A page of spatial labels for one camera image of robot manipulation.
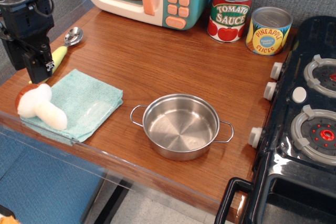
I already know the black toy stove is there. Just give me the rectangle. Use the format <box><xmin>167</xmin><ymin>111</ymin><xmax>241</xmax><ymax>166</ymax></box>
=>
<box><xmin>215</xmin><ymin>16</ymin><xmax>335</xmax><ymax>223</ymax></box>

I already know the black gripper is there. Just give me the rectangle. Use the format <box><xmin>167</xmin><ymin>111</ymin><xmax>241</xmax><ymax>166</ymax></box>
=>
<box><xmin>1</xmin><ymin>0</ymin><xmax>55</xmax><ymax>84</ymax></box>

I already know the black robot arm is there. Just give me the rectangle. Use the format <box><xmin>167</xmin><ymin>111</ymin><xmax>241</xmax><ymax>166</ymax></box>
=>
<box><xmin>1</xmin><ymin>0</ymin><xmax>55</xmax><ymax>84</ymax></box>

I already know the white plush mushroom brown cap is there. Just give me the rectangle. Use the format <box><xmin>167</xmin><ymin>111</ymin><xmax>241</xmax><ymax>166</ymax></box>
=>
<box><xmin>15</xmin><ymin>82</ymin><xmax>68</xmax><ymax>131</ymax></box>

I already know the white stove knob bottom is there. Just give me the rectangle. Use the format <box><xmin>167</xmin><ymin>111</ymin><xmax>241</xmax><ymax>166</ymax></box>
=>
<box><xmin>248</xmin><ymin>127</ymin><xmax>263</xmax><ymax>148</ymax></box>

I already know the pineapple slices can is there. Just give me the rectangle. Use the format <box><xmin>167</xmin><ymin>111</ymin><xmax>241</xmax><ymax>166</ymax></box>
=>
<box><xmin>246</xmin><ymin>6</ymin><xmax>293</xmax><ymax>56</ymax></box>

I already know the small steel pot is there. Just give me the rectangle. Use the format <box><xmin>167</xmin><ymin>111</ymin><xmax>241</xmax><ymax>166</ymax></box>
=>
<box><xmin>138</xmin><ymin>93</ymin><xmax>223</xmax><ymax>161</ymax></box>

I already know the tomato sauce can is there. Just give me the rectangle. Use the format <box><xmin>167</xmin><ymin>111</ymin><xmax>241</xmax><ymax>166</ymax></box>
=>
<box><xmin>207</xmin><ymin>0</ymin><xmax>253</xmax><ymax>42</ymax></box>

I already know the white stove knob top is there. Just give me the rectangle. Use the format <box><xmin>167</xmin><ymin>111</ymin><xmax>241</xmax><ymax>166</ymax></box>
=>
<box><xmin>270</xmin><ymin>62</ymin><xmax>283</xmax><ymax>80</ymax></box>

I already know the orange plush object corner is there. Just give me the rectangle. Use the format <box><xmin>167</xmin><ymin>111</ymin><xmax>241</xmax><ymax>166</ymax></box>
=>
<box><xmin>0</xmin><ymin>216</ymin><xmax>20</xmax><ymax>224</ymax></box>

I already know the white stove knob middle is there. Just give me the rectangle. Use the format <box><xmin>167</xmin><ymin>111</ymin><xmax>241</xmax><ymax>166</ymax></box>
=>
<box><xmin>264</xmin><ymin>82</ymin><xmax>277</xmax><ymax>101</ymax></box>

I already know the light blue folded towel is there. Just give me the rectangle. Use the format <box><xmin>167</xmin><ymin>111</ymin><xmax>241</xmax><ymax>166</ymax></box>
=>
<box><xmin>20</xmin><ymin>69</ymin><xmax>123</xmax><ymax>145</ymax></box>

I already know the white stove knob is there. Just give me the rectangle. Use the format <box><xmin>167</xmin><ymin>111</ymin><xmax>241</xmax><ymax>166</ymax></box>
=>
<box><xmin>264</xmin><ymin>82</ymin><xmax>277</xmax><ymax>101</ymax></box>
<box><xmin>248</xmin><ymin>127</ymin><xmax>263</xmax><ymax>148</ymax></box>
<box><xmin>270</xmin><ymin>62</ymin><xmax>283</xmax><ymax>80</ymax></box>

